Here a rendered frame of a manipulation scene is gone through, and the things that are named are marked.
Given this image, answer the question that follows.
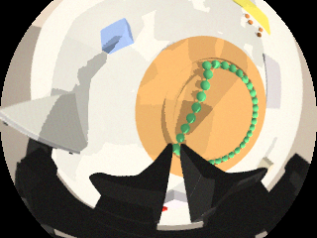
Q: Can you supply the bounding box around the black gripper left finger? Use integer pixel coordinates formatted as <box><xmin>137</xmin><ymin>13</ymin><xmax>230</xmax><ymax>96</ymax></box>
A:
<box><xmin>89</xmin><ymin>143</ymin><xmax>173</xmax><ymax>223</ymax></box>

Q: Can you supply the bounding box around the orange round board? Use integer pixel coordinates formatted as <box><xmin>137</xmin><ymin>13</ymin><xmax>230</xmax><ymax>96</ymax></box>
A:
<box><xmin>135</xmin><ymin>36</ymin><xmax>266</xmax><ymax>171</ymax></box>

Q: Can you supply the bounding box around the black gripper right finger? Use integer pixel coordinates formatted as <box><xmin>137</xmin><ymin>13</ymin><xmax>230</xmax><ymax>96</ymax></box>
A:
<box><xmin>179</xmin><ymin>144</ymin><xmax>268</xmax><ymax>223</ymax></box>

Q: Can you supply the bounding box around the light blue block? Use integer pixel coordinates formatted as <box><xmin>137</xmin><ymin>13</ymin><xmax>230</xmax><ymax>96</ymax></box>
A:
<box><xmin>100</xmin><ymin>19</ymin><xmax>134</xmax><ymax>55</ymax></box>

